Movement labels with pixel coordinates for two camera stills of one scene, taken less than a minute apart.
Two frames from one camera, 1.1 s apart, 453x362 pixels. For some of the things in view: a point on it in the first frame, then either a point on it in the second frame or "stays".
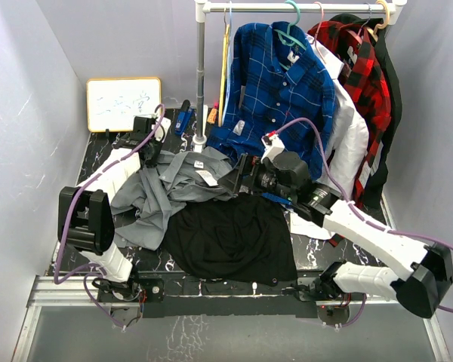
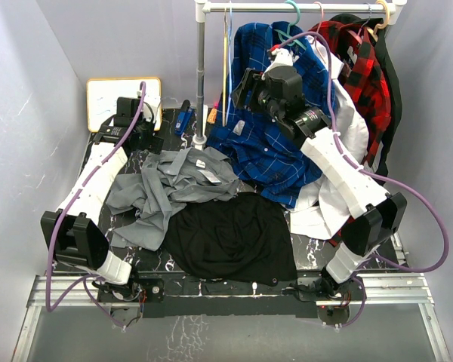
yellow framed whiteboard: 112,103 stays
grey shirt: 163,186 stays
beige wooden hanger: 380,26 stays
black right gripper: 232,180 to 239,95
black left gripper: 158,145 to 152,142
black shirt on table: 246,237 stays
